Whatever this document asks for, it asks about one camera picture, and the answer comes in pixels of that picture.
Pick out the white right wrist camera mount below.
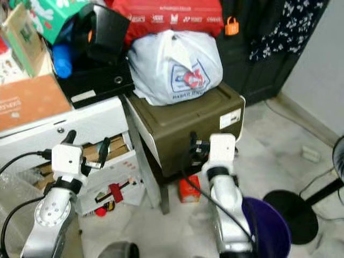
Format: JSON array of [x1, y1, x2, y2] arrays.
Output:
[[210, 133, 238, 170]]

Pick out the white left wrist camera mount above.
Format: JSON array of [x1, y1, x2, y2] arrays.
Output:
[[52, 144, 87, 181]]

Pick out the white cartoon printed sheet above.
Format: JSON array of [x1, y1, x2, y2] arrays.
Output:
[[0, 51, 34, 87]]

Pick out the black standing fan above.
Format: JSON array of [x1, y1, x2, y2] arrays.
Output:
[[263, 134, 344, 245]]

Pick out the black printer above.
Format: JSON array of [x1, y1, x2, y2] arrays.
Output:
[[56, 3, 135, 108]]

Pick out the green printed gift box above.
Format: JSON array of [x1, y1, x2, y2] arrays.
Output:
[[11, 0, 100, 45]]

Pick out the orange padlock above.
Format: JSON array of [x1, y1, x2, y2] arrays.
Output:
[[226, 16, 240, 36]]

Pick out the purple plastic bin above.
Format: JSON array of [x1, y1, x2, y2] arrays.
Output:
[[239, 196, 292, 258]]

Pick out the red white-printed bag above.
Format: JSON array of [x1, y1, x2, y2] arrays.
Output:
[[112, 0, 225, 46]]

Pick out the grey robot left leg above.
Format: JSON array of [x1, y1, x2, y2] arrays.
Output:
[[98, 241, 140, 258]]

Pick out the black white floral cloth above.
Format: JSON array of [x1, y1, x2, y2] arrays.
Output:
[[247, 0, 331, 61]]

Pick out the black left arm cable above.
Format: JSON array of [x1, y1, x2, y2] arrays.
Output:
[[0, 152, 54, 258]]

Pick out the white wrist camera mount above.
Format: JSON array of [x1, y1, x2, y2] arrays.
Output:
[[52, 144, 87, 181], [210, 133, 238, 170]]

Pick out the dark wooden cabinet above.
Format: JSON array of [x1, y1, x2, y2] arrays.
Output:
[[215, 0, 318, 105]]

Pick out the blue plastic bottle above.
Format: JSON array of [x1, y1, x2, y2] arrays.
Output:
[[52, 44, 75, 78]]

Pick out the white drawer cabinet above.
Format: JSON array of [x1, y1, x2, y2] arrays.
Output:
[[0, 96, 146, 216]]

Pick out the white plug socket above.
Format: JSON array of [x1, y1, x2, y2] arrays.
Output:
[[301, 145, 322, 163]]

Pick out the beige green book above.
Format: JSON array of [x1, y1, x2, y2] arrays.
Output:
[[3, 4, 49, 78]]

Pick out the red clamp tool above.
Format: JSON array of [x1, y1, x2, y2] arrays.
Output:
[[107, 183, 124, 204]]

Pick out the orange cardboard box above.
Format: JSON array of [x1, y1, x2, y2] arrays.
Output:
[[0, 73, 73, 132]]

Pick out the white logo plastic bag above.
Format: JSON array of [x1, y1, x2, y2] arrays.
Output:
[[128, 30, 224, 106]]

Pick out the small red box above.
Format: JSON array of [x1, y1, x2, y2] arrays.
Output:
[[179, 175, 202, 203]]

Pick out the olive brown box appliance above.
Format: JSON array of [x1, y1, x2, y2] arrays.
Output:
[[123, 81, 246, 216]]

